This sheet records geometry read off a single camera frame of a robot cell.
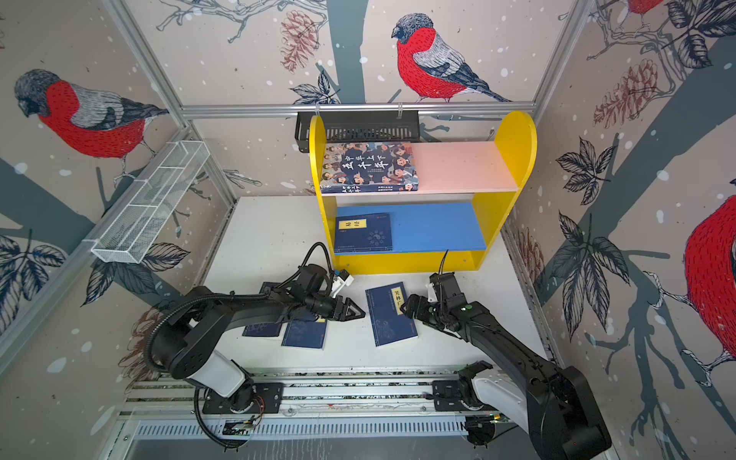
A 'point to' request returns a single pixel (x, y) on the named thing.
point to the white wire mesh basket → (149, 202)
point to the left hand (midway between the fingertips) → (358, 317)
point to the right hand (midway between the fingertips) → (408, 314)
